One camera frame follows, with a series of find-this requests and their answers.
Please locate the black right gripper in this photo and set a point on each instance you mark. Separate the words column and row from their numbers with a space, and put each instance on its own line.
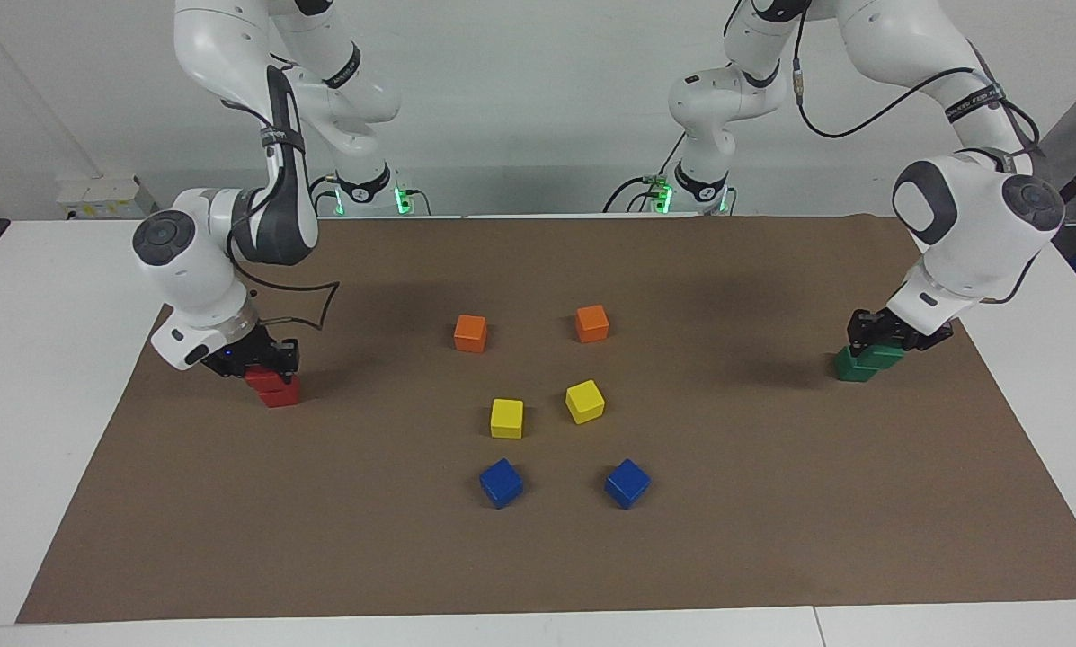
column 245, row 350

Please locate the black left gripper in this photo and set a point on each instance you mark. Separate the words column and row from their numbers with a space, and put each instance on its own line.
column 897, row 325

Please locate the green wooden cube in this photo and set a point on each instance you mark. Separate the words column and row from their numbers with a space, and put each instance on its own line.
column 879, row 356
column 848, row 373

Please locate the red wooden cube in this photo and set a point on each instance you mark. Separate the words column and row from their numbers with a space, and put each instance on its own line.
column 281, row 397
column 263, row 377

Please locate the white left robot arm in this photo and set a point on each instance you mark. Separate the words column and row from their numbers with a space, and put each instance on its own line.
column 978, row 234

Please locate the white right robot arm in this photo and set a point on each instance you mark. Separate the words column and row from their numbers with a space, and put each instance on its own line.
column 187, row 270

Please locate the orange wooden cube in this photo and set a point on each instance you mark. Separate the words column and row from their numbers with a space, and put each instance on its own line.
column 470, row 332
column 591, row 323

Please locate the yellow wooden cube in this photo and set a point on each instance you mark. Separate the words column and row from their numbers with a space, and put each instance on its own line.
column 506, row 418
column 584, row 401

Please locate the blue wooden cube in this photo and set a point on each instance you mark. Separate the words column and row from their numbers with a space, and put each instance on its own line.
column 627, row 483
column 501, row 483

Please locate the brown table mat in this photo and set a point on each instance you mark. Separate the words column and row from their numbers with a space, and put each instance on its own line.
column 538, row 557

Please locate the white wall socket box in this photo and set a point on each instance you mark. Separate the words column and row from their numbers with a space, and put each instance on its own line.
column 106, row 198

